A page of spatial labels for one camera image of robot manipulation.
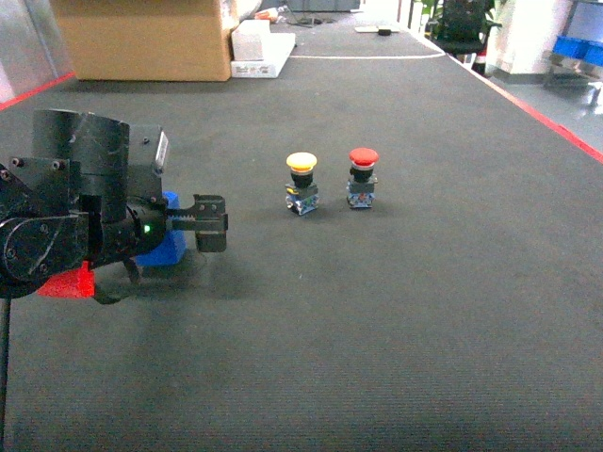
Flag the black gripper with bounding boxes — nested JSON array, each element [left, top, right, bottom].
[[76, 122, 229, 284]]

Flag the blue plastic part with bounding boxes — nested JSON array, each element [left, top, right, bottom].
[[135, 207, 187, 266]]

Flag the red plastic part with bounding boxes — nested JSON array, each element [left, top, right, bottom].
[[37, 261, 95, 299]]

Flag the yellow mushroom push button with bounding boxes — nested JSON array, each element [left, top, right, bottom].
[[285, 152, 319, 216]]

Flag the red mushroom push button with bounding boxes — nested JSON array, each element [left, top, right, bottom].
[[347, 147, 380, 209]]

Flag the white flat box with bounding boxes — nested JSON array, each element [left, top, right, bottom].
[[231, 20, 296, 79]]

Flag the large cardboard box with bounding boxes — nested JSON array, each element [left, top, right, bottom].
[[50, 1, 238, 82]]

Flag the dark grey table mat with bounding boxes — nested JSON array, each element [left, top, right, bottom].
[[1, 18, 602, 451]]

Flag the black office chair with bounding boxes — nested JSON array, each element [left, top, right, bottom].
[[426, 0, 498, 56]]

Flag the blue bins on far rack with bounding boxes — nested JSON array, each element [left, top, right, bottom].
[[552, 36, 602, 66]]

